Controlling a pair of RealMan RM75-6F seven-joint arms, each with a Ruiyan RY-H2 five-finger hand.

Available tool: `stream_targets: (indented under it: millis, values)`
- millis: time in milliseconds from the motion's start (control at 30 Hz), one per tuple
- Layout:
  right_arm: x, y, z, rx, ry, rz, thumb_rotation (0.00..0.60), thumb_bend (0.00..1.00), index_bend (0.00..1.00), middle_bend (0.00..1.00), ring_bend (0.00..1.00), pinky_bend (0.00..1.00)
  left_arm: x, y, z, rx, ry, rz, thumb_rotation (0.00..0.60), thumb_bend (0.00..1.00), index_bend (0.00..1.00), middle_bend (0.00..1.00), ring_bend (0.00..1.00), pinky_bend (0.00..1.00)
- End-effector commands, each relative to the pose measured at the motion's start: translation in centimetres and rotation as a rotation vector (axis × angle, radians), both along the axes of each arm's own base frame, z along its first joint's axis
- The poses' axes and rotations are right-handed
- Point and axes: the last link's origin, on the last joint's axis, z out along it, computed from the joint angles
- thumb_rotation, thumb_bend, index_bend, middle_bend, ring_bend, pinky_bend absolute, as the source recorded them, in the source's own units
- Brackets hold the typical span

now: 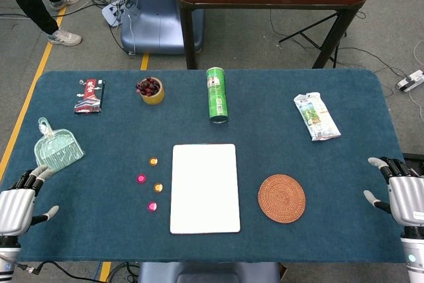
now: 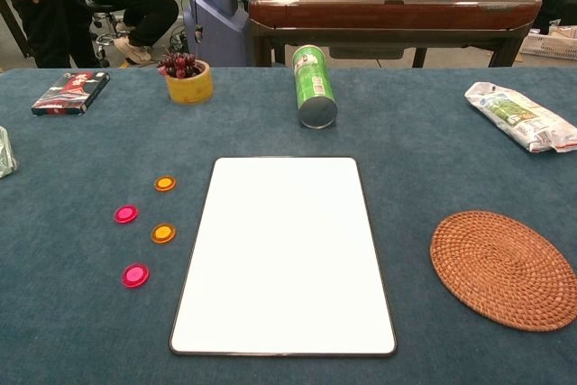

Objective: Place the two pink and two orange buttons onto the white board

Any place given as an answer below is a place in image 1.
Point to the blue felt table cloth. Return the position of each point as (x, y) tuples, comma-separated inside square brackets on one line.
[(116, 130)]

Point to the pink token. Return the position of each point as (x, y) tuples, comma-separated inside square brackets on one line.
[(152, 206), (141, 178)]

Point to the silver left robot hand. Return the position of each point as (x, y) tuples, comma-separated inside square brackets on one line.
[(15, 208)]

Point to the orange token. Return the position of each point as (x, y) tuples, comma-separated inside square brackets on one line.
[(158, 187), (152, 161)]

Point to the white power strip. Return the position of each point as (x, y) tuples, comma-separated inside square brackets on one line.
[(410, 81), (111, 14)]

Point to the red black book box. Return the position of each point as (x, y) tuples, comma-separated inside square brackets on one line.
[(88, 97)]

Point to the yellow bowl of cherries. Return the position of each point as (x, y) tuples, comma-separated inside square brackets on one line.
[(154, 99)]

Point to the green chip can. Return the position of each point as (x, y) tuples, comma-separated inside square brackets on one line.
[(217, 97)]

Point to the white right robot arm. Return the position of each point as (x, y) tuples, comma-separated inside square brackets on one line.
[(414, 256)]

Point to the dark red grape bunch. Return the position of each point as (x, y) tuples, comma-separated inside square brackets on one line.
[(146, 86)]

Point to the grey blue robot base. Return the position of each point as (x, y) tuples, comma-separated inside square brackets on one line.
[(208, 273)]

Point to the white rectangular board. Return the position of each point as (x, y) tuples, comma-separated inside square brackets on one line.
[(205, 190)]

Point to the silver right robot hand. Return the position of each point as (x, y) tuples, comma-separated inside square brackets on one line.
[(407, 200)]

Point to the round woven rattan coaster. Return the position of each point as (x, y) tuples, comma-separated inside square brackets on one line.
[(282, 198)]

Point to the green dustpan with brush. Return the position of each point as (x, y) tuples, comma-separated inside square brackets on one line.
[(58, 153)]

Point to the white green snack bag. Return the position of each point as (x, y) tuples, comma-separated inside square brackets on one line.
[(316, 115)]

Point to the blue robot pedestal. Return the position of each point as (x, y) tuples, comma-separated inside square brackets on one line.
[(155, 24)]

